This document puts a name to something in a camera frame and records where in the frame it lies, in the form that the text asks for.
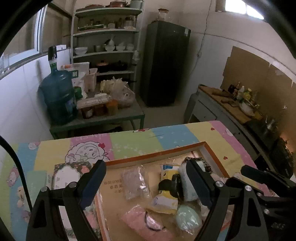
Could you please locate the white paper bag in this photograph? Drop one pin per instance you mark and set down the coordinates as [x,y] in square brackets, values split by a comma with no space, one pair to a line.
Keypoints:
[82,76]

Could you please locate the pink packet with hairband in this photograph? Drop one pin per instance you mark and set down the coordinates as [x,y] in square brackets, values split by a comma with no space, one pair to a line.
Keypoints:
[147,224]

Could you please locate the low green table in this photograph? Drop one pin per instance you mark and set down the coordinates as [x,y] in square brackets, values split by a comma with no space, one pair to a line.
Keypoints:
[94,125]

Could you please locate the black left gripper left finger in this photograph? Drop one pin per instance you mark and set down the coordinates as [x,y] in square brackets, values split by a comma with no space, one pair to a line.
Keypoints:
[45,221]

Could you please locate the clear plastic packet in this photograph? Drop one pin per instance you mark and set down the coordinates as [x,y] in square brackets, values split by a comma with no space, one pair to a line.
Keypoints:
[134,182]

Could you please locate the floral tissue box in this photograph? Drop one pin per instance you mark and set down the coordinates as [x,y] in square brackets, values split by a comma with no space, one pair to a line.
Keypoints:
[69,172]

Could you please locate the brown cardboard wall sheet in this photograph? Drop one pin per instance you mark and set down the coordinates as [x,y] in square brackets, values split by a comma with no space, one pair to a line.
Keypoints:
[275,90]

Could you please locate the glass jar on refrigerator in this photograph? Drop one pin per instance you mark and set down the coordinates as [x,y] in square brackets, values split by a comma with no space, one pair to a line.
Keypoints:
[162,14]

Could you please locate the plastic bag of food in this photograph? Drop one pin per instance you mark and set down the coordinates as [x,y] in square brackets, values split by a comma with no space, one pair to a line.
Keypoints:
[119,91]

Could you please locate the grey kitchen counter cabinet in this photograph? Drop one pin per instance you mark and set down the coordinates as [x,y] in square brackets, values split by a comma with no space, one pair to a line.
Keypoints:
[263,143]

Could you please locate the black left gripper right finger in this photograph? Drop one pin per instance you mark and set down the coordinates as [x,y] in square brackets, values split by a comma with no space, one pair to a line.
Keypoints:
[215,199]

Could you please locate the round mint green pouch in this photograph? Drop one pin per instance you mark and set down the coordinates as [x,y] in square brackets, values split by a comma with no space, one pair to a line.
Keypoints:
[188,220]

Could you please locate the yellow white snack pouch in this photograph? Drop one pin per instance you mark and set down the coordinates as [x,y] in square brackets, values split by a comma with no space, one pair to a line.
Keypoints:
[164,202]

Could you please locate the leopard print cloth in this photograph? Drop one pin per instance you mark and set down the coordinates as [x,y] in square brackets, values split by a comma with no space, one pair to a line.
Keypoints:
[201,162]

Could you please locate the grey metal shelf rack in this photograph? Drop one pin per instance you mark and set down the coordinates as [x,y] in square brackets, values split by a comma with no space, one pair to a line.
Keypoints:
[108,39]

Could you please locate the black hair scrunchie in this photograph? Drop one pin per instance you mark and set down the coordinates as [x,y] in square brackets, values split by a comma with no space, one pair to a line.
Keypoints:
[173,186]

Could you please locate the black refrigerator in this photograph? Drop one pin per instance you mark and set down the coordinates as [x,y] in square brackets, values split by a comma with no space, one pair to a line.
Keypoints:
[163,64]

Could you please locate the mint green tissue pack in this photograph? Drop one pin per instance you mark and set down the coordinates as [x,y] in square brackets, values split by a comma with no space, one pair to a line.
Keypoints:
[35,181]

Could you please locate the blue water jug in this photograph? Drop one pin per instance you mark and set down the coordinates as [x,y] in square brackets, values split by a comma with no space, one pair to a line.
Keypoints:
[58,92]

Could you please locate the colourful cartoon bed sheet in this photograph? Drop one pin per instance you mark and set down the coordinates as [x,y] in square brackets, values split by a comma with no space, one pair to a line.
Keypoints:
[38,156]

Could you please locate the orange rimmed cardboard tray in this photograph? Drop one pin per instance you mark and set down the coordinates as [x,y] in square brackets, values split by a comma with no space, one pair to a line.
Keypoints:
[110,200]

